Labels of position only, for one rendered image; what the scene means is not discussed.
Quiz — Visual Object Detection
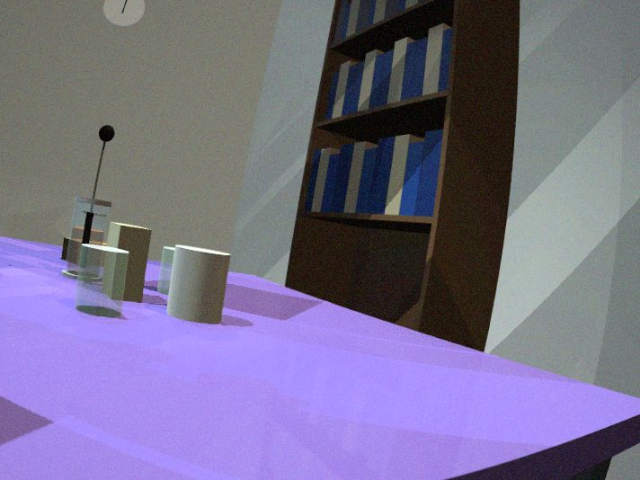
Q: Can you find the coffee press plunger with black knob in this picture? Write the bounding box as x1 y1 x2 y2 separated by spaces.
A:
61 125 115 280

